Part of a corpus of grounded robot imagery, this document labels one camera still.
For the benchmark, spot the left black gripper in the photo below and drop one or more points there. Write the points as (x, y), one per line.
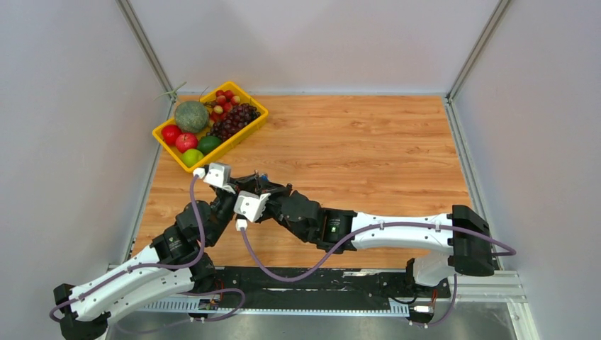
(246, 183)

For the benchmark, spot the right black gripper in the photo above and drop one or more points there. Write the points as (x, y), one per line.
(275, 191)

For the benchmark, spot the silver keyring with keys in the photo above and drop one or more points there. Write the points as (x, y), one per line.
(258, 182)

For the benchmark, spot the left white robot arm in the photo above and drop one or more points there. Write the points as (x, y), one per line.
(174, 262)

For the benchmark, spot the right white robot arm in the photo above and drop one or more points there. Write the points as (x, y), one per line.
(458, 242)

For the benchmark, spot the dark green avocado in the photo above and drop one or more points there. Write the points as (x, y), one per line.
(208, 143)

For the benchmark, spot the light green apple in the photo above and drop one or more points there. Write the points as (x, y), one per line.
(191, 157)

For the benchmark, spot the dark purple grape bunch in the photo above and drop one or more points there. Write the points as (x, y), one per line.
(237, 119)

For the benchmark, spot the red-pink apple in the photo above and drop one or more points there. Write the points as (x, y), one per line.
(186, 141)

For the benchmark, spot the yellow plastic tray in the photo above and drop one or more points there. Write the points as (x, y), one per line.
(205, 129)

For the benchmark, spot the green melon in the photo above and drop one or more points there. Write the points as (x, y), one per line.
(191, 116)

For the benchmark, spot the red apple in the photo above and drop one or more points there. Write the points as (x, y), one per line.
(170, 133)

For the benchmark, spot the white zip tie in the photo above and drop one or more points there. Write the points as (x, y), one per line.
(171, 94)

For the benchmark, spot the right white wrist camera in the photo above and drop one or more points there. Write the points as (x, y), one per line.
(248, 208)

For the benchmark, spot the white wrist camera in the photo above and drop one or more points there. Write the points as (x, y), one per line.
(248, 208)
(217, 175)

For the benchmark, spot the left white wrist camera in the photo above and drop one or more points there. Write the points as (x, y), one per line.
(217, 175)

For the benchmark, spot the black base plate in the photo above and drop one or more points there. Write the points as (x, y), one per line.
(327, 289)

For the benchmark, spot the right aluminium frame post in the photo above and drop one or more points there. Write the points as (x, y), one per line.
(486, 34)

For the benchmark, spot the aluminium frame post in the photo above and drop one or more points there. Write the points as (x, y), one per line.
(131, 17)
(486, 34)

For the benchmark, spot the left aluminium frame post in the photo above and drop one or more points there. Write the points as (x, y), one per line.
(131, 17)

